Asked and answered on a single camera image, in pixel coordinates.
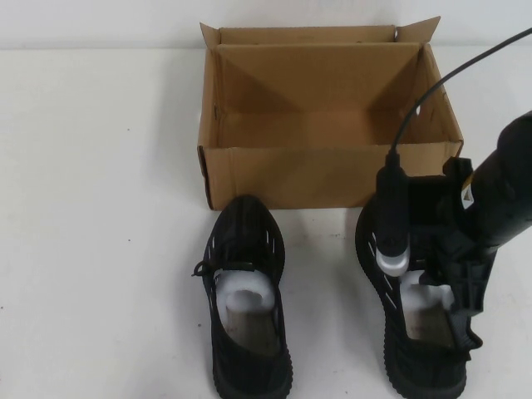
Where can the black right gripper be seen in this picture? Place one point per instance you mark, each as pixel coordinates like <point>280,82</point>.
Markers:
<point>459,224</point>

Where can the black knit sneaker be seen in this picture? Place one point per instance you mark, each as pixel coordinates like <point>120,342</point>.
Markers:
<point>420,374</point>
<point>245,365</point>

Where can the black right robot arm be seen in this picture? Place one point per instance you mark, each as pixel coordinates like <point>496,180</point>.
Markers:
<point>511,174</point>

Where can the brown cardboard shoe box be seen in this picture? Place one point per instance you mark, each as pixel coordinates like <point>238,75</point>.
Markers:
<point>291,174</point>

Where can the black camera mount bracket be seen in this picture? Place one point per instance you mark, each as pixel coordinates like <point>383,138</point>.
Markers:
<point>428,199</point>

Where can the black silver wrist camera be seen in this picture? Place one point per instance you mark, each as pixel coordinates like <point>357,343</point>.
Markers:
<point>392,208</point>

